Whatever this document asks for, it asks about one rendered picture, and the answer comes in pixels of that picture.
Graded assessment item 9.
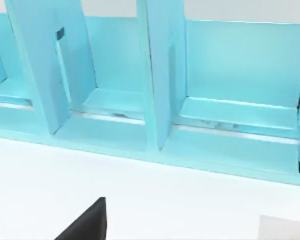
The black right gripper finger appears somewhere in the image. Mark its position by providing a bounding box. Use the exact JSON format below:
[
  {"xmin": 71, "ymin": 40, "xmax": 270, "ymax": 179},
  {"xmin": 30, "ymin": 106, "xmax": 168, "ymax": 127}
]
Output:
[{"xmin": 53, "ymin": 196, "xmax": 108, "ymax": 240}]

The light blue rack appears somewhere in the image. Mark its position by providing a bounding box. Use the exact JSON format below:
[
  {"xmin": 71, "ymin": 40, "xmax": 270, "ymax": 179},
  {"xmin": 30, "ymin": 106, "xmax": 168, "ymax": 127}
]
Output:
[{"xmin": 0, "ymin": 0, "xmax": 300, "ymax": 188}]

